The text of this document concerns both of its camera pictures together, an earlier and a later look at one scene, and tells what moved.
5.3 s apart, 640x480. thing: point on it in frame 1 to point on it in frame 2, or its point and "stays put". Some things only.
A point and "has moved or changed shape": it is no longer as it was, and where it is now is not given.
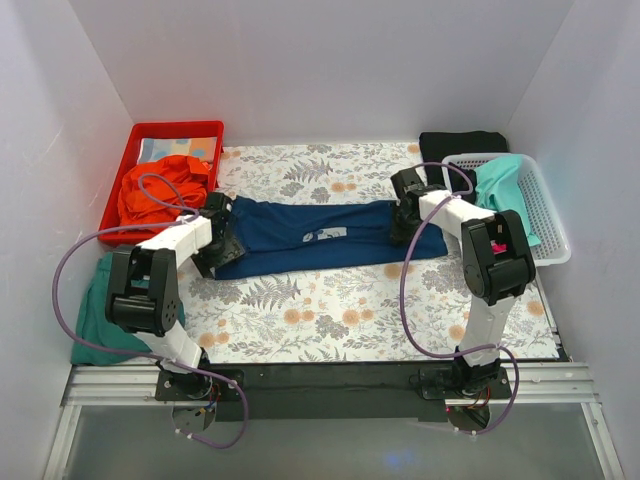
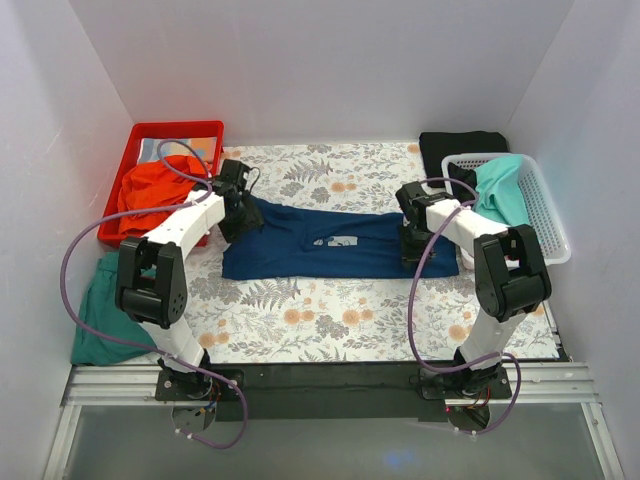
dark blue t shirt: [283, 234] has moved or changed shape
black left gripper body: [220, 255] to [245, 222]
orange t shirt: [161, 191] stays put
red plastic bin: [204, 130] stays put
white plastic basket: [554, 245] stays put
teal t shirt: [498, 189] stays put
